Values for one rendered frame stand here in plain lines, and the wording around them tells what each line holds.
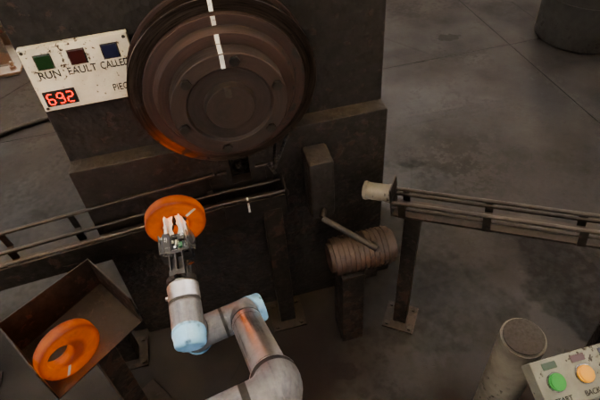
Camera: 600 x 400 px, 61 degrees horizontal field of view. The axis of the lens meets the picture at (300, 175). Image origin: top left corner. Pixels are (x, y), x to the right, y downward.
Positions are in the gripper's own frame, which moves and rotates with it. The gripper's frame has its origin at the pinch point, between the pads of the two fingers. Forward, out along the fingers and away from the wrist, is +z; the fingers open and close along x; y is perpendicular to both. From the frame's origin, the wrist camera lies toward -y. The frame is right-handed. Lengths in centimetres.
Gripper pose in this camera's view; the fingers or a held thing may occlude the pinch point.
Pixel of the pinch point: (173, 215)
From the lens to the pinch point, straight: 138.5
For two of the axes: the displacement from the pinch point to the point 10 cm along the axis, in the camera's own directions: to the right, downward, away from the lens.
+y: -0.1, -5.4, -8.4
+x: -9.7, 2.2, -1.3
